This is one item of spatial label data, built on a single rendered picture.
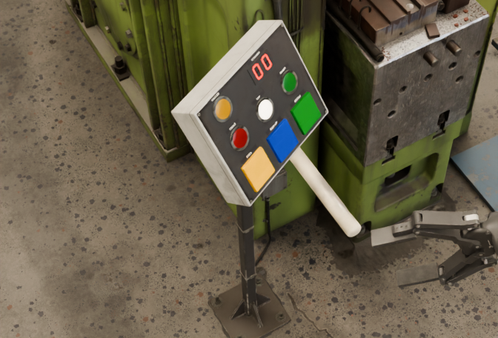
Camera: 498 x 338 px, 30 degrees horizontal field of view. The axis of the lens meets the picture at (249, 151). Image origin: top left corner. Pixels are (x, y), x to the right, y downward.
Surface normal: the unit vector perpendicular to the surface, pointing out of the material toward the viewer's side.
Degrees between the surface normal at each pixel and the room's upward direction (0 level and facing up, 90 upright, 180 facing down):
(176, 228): 0
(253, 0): 90
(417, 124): 90
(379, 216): 90
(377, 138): 90
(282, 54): 60
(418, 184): 0
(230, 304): 0
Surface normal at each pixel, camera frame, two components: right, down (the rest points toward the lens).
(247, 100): 0.69, 0.08
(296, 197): 0.50, 0.68
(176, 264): -0.03, -0.60
